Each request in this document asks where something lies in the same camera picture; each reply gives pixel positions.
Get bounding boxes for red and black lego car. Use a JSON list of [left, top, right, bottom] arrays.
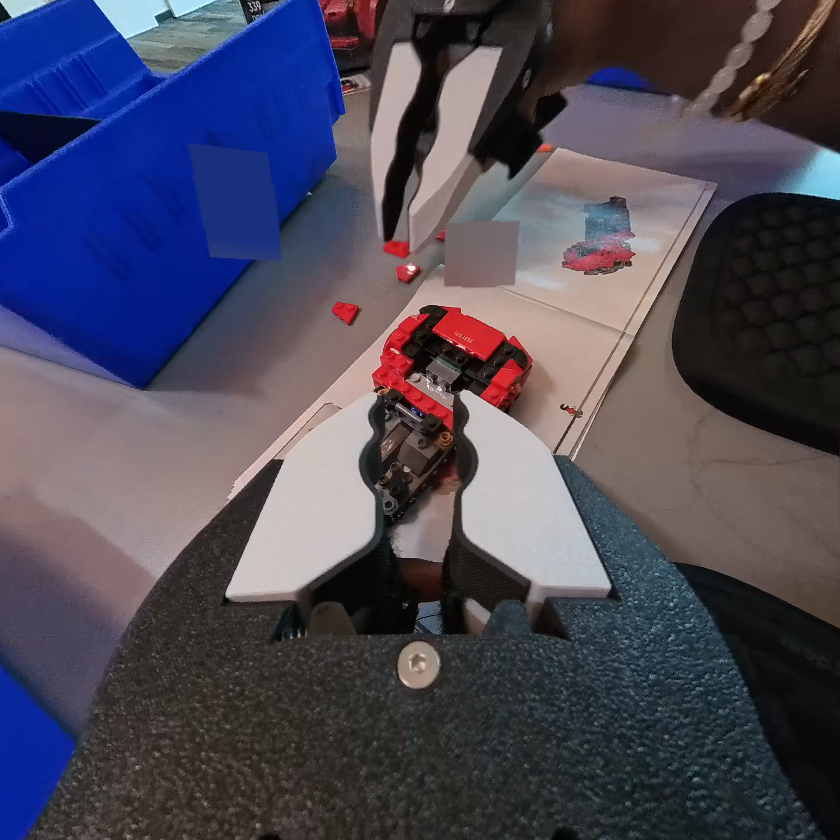
[[365, 305, 535, 519]]

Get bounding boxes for person's right hand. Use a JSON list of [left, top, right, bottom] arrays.
[[549, 0, 736, 103]]

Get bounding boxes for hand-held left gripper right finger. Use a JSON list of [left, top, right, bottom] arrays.
[[449, 394, 614, 623]]

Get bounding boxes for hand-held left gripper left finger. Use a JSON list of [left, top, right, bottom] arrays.
[[225, 394, 396, 620]]

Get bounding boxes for black quilted pad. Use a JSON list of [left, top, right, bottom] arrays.
[[672, 193, 840, 454], [676, 565, 840, 840]]

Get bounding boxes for lego instruction booklet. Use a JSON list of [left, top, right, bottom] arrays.
[[230, 147, 720, 500]]

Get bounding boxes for gold bracelet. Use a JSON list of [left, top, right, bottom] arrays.
[[729, 14, 840, 122]]

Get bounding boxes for person's left hand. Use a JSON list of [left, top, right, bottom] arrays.
[[394, 558, 450, 602]]

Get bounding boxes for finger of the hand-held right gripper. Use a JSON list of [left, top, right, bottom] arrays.
[[407, 44, 509, 250], [371, 37, 441, 240]]

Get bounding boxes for lego box red car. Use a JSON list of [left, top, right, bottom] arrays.
[[269, 0, 384, 51]]

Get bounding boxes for blue plastic bin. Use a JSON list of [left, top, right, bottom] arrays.
[[0, 0, 345, 388], [0, 657, 77, 840], [578, 66, 664, 95]]

